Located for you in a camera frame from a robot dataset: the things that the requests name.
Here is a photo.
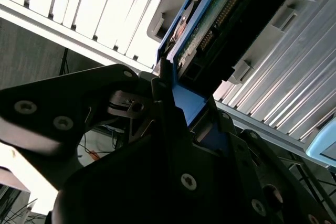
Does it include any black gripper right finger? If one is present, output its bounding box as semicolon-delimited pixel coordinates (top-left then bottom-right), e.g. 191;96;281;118
206;97;336;224

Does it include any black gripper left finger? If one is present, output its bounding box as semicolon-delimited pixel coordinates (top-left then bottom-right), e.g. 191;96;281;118
0;59;205;206

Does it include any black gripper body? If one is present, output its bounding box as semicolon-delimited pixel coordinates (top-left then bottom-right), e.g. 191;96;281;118
46;134;246;224

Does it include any hard disk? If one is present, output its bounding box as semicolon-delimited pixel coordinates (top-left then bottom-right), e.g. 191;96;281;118
154;0;313;156

